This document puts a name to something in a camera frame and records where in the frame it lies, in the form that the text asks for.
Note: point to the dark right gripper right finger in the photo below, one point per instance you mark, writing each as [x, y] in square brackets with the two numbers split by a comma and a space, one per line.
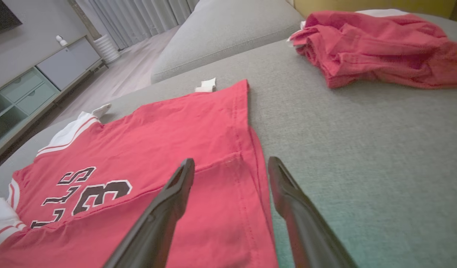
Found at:
[306, 227]

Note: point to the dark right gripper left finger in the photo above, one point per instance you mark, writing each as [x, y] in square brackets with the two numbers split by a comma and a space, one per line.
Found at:
[157, 227]

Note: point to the red basketball jersey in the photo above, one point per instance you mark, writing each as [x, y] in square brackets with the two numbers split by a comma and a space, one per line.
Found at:
[176, 141]

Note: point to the large grey sofa seat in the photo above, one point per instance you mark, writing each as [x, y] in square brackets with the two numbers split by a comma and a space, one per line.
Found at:
[362, 149]

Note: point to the white ribbed air purifier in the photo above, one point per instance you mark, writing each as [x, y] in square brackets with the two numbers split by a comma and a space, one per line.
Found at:
[107, 50]

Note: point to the grey green tv cabinet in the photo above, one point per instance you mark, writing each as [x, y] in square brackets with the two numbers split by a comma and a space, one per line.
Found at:
[64, 63]

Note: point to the red mesh shorts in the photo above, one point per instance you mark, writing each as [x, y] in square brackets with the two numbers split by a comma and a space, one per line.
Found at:
[373, 48]

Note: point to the grey sofa chaise cushion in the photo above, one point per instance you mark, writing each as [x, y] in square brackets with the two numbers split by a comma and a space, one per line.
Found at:
[221, 37]

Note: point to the small white gadget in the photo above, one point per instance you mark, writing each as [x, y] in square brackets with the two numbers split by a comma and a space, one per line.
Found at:
[61, 40]

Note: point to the grey pleated curtain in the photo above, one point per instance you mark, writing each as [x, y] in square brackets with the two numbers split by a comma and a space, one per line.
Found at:
[146, 15]

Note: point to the mustard yellow cushion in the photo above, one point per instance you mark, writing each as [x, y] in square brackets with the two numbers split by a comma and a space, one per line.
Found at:
[362, 4]

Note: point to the black television screen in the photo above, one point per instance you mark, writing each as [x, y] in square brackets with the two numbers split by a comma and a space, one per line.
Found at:
[1, 15]

